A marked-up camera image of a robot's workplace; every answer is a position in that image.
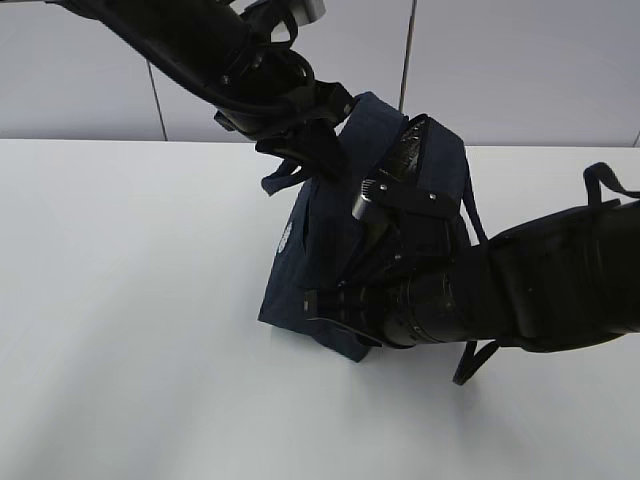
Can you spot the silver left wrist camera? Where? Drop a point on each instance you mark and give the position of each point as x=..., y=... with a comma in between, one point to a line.
x=301, y=12

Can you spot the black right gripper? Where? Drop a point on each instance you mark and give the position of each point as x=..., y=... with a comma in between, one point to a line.
x=365, y=309

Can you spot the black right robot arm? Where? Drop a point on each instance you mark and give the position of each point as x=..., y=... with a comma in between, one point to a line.
x=568, y=280

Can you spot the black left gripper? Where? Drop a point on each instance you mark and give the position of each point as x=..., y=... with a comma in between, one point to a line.
x=286, y=129

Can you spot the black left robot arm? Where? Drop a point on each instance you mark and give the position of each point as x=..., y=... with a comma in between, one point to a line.
x=242, y=63

